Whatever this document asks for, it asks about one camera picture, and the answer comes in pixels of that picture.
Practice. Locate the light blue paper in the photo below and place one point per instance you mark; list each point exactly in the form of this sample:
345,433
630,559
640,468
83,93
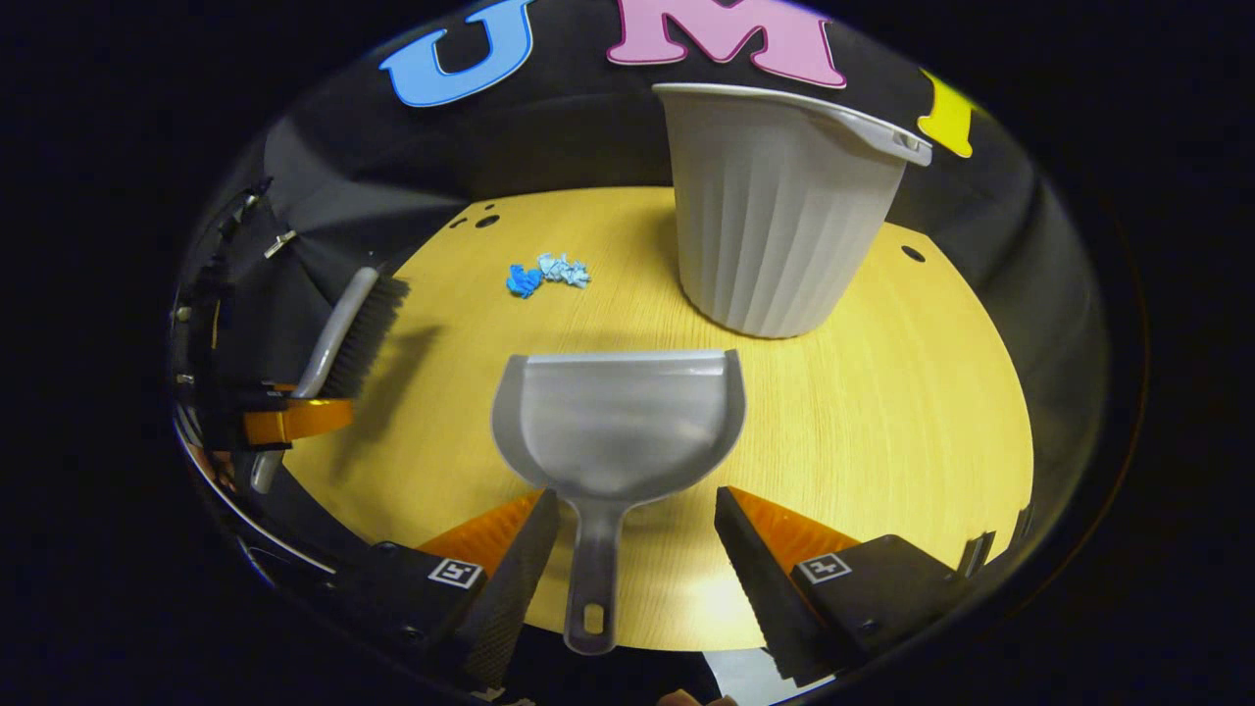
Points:
564,270

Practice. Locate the grey plastic dustpan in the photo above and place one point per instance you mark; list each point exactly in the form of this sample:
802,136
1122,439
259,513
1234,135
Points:
618,422

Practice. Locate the dark blue paper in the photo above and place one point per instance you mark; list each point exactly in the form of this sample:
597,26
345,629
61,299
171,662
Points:
524,281

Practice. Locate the small grey broom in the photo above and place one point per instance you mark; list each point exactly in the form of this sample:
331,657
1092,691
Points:
338,333

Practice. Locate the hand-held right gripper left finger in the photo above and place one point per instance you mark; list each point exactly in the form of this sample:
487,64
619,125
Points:
515,579

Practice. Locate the grey ribbed garbage bin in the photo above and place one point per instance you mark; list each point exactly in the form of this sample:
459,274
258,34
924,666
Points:
784,226

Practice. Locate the wooden desktop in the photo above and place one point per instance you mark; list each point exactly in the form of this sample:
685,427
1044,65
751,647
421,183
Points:
882,412

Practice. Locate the small metal clip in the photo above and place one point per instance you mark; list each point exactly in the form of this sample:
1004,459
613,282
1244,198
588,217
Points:
279,243

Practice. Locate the pale grey sheet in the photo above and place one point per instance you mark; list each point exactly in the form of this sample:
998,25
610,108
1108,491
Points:
755,681

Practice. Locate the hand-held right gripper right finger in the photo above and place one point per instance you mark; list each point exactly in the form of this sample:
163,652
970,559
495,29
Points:
760,579

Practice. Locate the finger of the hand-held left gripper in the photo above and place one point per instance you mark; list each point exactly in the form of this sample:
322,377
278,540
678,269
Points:
279,387
299,420

